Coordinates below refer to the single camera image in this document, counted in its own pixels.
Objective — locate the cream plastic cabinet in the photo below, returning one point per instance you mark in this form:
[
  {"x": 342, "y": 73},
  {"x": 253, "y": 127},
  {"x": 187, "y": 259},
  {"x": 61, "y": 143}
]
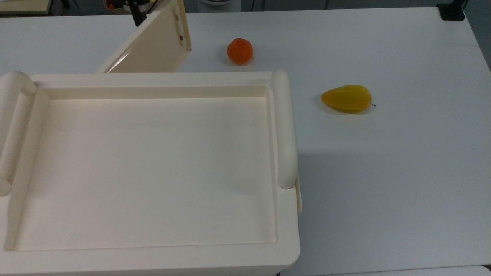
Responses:
[{"x": 153, "y": 172}]

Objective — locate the cream cabinet door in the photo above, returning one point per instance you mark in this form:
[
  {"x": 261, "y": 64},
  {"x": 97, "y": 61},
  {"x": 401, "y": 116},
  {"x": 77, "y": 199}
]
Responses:
[{"x": 153, "y": 46}]

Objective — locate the orange toy tangerine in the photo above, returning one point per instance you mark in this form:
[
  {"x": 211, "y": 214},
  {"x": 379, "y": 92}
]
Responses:
[{"x": 239, "y": 51}]

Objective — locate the yellow toy starfruit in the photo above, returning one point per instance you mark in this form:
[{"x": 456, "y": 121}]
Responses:
[{"x": 347, "y": 99}]

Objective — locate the black table clamp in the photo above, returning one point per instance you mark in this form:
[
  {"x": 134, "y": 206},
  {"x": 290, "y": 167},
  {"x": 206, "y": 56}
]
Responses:
[{"x": 452, "y": 10}]

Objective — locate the yellow wooden board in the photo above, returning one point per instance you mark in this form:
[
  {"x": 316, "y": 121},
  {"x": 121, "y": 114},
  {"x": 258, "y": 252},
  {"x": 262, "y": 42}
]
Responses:
[{"x": 23, "y": 5}]

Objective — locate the black camera stand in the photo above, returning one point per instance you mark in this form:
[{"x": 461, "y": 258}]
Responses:
[{"x": 139, "y": 13}]

